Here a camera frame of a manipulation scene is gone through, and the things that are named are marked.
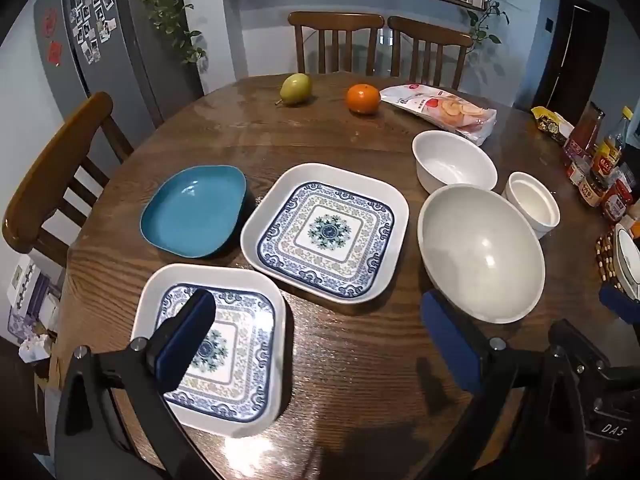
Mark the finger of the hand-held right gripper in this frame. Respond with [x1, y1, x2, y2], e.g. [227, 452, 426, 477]
[547, 319, 610, 377]
[599, 282, 640, 322]

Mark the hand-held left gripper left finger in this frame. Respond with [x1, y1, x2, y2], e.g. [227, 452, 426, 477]
[54, 288, 221, 480]

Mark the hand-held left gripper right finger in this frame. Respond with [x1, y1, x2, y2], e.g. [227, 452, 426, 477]
[415, 290, 592, 480]

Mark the small blue patterned square plate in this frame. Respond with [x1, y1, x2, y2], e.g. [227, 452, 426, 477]
[131, 263, 287, 438]

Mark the large white bowl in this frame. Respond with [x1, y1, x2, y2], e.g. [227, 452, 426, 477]
[417, 184, 546, 324]

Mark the small white straight-sided bowl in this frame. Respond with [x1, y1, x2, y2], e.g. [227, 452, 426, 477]
[501, 171, 560, 240]

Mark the large blue patterned square plate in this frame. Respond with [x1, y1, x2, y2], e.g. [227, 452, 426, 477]
[240, 162, 411, 306]

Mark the medium white bowl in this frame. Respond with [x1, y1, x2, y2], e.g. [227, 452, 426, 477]
[411, 130, 499, 195]

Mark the round white dark-rimmed plate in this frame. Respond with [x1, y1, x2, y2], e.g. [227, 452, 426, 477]
[612, 222, 640, 301]

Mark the wooden bead trivet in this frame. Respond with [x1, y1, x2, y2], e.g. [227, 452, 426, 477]
[594, 225, 631, 293]

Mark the red chili sauce jar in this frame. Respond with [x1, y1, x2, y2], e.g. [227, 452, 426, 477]
[600, 180, 633, 223]

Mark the brown lid sauce jar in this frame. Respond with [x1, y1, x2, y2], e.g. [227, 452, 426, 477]
[580, 170, 608, 208]

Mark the white label jar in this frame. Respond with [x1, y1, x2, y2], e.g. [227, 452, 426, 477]
[567, 155, 588, 186]

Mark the white tissue pack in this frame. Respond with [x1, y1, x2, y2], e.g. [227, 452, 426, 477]
[19, 334, 53, 362]

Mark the clear bottle with yellow label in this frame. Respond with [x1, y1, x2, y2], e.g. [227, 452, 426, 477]
[592, 106, 635, 176]

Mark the red sauce bottle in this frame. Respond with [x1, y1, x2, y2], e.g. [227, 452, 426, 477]
[564, 101, 607, 161]

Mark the yellow and black snack packet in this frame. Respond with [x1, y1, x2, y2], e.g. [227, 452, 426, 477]
[531, 106, 576, 146]

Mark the wooden slat-back chair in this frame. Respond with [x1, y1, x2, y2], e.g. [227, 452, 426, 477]
[387, 16, 473, 90]
[2, 91, 136, 266]
[288, 11, 386, 76]

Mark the white snack bag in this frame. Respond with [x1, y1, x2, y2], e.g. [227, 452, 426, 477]
[379, 84, 498, 147]

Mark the dark wooden door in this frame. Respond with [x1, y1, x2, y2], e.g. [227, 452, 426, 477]
[530, 0, 611, 126]

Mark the orange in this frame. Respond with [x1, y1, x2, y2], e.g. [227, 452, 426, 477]
[346, 83, 381, 115]

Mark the green pear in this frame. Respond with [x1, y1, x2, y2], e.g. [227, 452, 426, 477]
[275, 73, 313, 107]

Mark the grey refrigerator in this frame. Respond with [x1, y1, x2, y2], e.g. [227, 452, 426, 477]
[32, 0, 206, 136]

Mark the trailing plant by shelf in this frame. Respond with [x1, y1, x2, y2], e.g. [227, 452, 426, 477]
[467, 0, 511, 46]

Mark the trailing plant on refrigerator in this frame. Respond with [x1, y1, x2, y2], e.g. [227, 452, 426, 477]
[135, 0, 208, 66]

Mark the cluster of fridge photos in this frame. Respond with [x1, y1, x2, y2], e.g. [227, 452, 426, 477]
[70, 0, 118, 66]

